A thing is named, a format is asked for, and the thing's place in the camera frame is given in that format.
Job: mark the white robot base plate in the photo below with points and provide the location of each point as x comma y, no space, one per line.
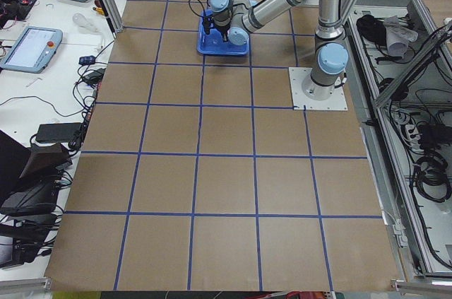
306,95

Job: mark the black power adapter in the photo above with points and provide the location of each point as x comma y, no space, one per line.
57,132

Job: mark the near teach pendant tablet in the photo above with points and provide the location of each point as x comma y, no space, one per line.
33,50

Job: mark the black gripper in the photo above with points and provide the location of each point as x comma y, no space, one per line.
223,30

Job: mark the blue plastic tray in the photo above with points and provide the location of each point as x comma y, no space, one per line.
213,44

